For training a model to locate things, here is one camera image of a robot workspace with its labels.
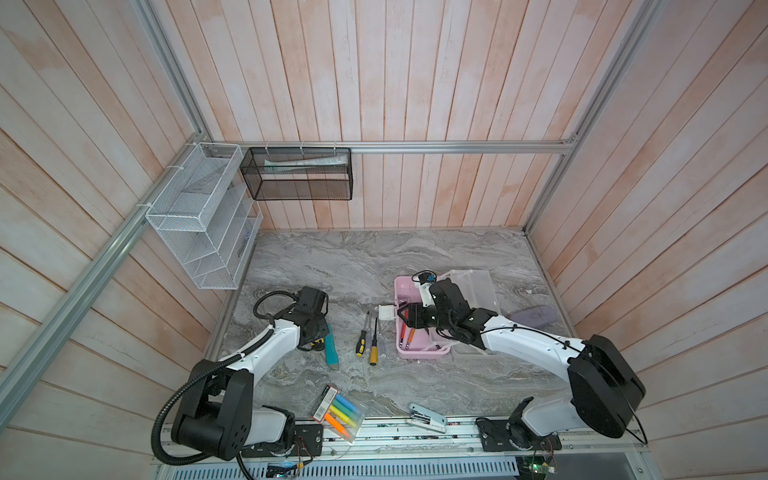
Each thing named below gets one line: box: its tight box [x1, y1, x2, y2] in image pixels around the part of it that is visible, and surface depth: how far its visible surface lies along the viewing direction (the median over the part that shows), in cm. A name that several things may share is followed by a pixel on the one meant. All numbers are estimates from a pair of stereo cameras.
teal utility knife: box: [324, 323, 339, 371], surface depth 90 cm
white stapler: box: [406, 403, 448, 434], surface depth 77 cm
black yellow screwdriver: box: [355, 311, 369, 357], surface depth 90 cm
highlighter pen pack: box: [310, 384, 366, 443], surface depth 78 cm
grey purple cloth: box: [509, 304, 558, 327], surface depth 95 cm
